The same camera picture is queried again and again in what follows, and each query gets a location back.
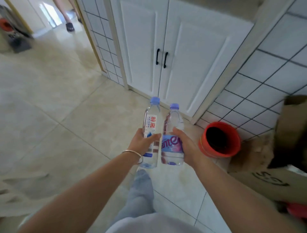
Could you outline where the wooden door frame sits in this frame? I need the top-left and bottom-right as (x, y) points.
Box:
(74, 0), (107, 73)

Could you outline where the white cabinet door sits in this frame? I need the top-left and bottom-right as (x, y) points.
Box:
(158, 0), (255, 118)
(111, 0), (169, 97)

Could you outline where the water bottle with pink label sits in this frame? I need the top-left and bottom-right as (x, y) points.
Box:
(161, 103), (185, 166)

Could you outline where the person's right hand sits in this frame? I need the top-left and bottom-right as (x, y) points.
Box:
(172, 127), (204, 169)

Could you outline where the thin metal bangle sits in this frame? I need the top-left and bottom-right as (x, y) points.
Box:
(122, 149), (144, 165)

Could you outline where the brown cardboard box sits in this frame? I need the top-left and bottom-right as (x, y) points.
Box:
(228, 95), (307, 204)

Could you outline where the person's left forearm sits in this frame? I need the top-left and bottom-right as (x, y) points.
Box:
(18, 151), (142, 233)

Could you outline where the water bottle with white label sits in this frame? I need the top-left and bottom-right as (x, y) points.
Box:
(140, 96), (161, 169)

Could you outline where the red object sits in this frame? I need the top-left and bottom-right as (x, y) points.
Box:
(287, 202), (307, 219)

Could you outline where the person's right forearm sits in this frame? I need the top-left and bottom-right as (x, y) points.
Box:
(193, 159), (307, 233)

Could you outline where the red plastic bucket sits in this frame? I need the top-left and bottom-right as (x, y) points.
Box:
(198, 121), (241, 158)

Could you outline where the grey machine with red part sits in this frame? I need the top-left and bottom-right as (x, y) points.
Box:
(0, 5), (34, 54)

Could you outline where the person's white shirt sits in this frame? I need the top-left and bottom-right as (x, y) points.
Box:
(106, 212), (204, 233)

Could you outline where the person's jeans leg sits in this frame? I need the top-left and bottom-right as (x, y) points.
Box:
(109, 169), (155, 226)

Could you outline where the person's left hand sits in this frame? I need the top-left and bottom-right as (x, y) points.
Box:
(127, 128), (162, 157)

